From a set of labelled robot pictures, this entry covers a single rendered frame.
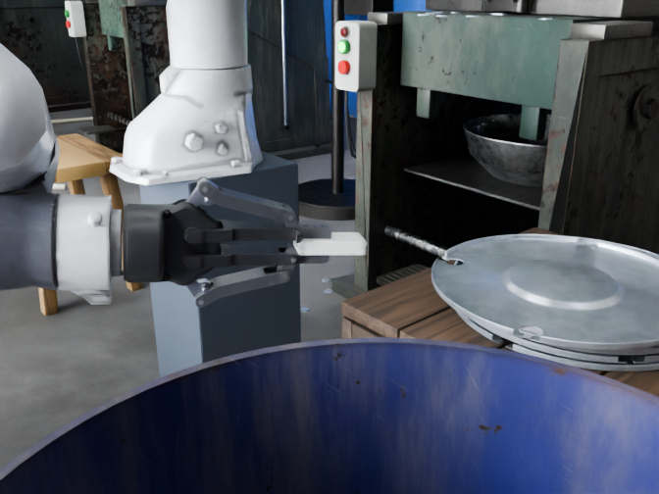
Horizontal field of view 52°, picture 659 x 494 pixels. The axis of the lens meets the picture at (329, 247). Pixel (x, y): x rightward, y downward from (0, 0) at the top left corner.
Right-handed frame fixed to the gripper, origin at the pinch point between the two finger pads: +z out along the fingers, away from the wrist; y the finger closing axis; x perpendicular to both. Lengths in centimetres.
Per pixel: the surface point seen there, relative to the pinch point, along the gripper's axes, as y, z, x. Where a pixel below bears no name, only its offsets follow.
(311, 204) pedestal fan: -37, 34, 140
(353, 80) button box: 9, 23, 71
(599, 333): -4.5, 24.1, -12.8
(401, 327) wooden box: -9.7, 9.0, -0.4
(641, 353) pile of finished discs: -5.7, 27.8, -14.8
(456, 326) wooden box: -9.0, 14.8, -1.9
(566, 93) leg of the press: 13, 45, 31
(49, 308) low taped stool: -47, -38, 86
